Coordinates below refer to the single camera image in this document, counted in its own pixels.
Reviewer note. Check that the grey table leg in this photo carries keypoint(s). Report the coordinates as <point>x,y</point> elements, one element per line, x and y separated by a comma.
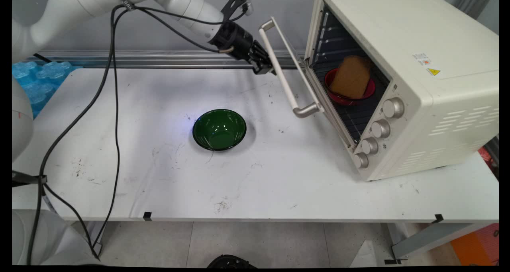
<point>97,234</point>

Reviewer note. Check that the yellow warning sticker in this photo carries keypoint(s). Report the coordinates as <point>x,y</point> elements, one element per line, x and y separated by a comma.
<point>433,71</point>

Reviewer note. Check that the silver oven knob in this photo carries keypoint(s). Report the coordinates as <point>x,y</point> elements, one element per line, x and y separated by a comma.
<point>380,128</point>
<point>369,145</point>
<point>360,160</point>
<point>393,107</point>

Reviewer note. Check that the white label sticker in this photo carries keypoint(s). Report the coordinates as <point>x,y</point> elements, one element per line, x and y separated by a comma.
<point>421,59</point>

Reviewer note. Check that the red bowl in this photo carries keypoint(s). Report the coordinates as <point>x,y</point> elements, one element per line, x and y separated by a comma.
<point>350,100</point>

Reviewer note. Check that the cream glass oven door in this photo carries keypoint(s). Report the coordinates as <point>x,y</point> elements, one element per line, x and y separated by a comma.
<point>285,79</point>

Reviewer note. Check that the cream toaster oven body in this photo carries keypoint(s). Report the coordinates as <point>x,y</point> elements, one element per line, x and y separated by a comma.
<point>438,116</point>

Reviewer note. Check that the brown bread slice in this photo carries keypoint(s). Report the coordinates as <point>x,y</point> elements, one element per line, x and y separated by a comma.
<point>350,79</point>

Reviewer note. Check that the black round object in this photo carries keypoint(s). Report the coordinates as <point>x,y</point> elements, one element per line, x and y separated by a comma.
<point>231,261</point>

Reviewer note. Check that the orange box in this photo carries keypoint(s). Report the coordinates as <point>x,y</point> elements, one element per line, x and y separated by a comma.
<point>476,246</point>

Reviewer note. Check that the red packaging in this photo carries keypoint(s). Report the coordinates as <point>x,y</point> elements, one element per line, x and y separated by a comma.
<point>488,160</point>

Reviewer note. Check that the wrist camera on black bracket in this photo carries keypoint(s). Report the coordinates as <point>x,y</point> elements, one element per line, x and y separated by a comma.
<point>247,3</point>

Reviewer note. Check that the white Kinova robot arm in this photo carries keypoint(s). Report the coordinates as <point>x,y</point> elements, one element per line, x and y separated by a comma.
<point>59,13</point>

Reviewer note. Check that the green enamel bowl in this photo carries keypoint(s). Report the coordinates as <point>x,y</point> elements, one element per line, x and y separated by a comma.
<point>219,129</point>

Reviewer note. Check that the aluminium rail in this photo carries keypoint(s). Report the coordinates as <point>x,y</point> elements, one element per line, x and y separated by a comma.
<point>167,59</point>

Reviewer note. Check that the grey table leg beam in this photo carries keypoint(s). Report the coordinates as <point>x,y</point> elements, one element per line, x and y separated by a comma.
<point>430,237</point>

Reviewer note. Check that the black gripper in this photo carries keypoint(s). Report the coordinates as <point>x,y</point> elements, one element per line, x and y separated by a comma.
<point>239,43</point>

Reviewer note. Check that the black tape piece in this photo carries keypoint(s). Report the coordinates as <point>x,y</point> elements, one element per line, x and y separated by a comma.
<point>438,218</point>
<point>147,216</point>

